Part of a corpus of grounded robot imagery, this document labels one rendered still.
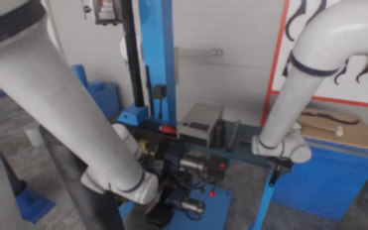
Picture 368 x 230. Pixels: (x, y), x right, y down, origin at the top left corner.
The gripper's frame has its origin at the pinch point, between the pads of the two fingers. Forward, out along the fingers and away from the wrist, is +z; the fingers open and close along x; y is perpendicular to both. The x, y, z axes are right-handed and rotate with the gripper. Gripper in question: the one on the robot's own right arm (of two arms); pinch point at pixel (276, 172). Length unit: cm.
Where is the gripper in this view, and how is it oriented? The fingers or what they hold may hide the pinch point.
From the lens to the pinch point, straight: 124.8
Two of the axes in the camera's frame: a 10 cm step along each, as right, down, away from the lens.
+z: 0.2, 8.7, 4.9
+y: -6.1, 3.9, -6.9
